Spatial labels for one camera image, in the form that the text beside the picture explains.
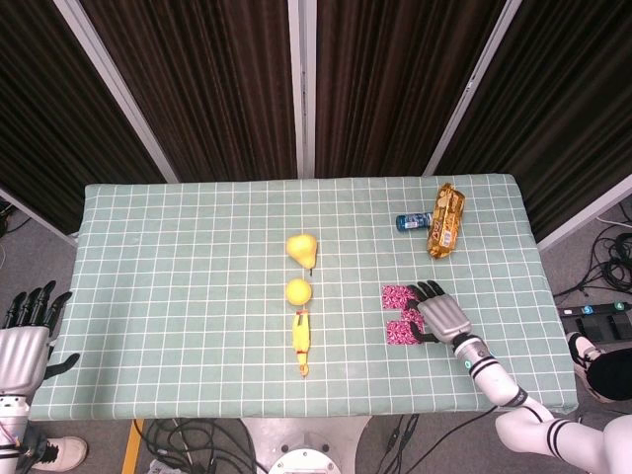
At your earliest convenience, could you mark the white black sneaker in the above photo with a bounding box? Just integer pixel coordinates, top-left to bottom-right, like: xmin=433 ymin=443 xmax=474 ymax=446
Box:
xmin=566 ymin=331 xmax=606 ymax=381

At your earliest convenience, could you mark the black trouser leg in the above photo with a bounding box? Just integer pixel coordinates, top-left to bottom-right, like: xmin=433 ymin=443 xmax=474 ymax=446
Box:
xmin=586 ymin=347 xmax=632 ymax=402

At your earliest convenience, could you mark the gold snack package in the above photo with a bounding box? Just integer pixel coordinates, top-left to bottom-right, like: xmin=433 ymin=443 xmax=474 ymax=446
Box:
xmin=426 ymin=182 xmax=467 ymax=261

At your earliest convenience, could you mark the white partition post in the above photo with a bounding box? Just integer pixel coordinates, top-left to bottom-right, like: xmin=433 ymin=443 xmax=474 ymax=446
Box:
xmin=52 ymin=0 xmax=180 ymax=184
xmin=423 ymin=0 xmax=525 ymax=178
xmin=287 ymin=0 xmax=318 ymax=180

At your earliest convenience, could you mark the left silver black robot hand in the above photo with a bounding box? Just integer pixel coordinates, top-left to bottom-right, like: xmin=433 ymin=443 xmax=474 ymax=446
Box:
xmin=0 ymin=279 xmax=81 ymax=397

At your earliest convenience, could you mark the green white grid tablecloth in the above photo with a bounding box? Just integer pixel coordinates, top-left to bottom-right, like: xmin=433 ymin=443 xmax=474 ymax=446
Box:
xmin=28 ymin=172 xmax=580 ymax=421

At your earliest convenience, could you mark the dark brown partition panel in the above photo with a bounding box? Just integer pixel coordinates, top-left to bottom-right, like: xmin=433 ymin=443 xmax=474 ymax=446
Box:
xmin=315 ymin=0 xmax=510 ymax=178
xmin=81 ymin=0 xmax=300 ymax=183
xmin=0 ymin=0 xmax=167 ymax=238
xmin=434 ymin=0 xmax=632 ymax=243

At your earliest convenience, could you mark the black floor cable bundle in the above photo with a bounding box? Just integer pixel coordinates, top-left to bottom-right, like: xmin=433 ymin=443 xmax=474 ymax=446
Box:
xmin=132 ymin=418 xmax=258 ymax=474
xmin=552 ymin=216 xmax=632 ymax=300

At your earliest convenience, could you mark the yellow floor tape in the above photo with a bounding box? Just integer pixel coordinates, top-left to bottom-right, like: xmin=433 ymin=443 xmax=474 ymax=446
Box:
xmin=120 ymin=419 xmax=145 ymax=474

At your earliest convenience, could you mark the yellow pear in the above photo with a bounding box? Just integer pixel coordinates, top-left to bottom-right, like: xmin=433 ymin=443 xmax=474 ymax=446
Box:
xmin=285 ymin=233 xmax=319 ymax=277

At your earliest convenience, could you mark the yellow rubber chicken toy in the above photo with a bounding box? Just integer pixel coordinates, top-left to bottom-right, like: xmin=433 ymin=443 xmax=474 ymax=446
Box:
xmin=290 ymin=309 xmax=313 ymax=379

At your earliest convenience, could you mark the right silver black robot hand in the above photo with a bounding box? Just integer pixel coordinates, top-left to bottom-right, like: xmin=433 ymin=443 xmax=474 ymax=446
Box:
xmin=404 ymin=279 xmax=474 ymax=347

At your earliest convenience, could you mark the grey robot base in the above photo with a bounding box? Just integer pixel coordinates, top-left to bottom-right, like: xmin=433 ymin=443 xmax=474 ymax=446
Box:
xmin=240 ymin=417 xmax=372 ymax=474

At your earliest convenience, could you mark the white partition base rail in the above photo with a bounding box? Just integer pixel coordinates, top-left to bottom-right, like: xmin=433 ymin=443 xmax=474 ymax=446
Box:
xmin=0 ymin=187 xmax=80 ymax=247
xmin=536 ymin=172 xmax=632 ymax=253

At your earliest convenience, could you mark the yellow ball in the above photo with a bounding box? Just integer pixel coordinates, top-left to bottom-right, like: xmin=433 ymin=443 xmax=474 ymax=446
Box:
xmin=284 ymin=277 xmax=314 ymax=306

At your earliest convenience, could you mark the blue cylindrical can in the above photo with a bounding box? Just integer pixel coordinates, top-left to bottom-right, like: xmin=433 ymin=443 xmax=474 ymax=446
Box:
xmin=395 ymin=210 xmax=435 ymax=232

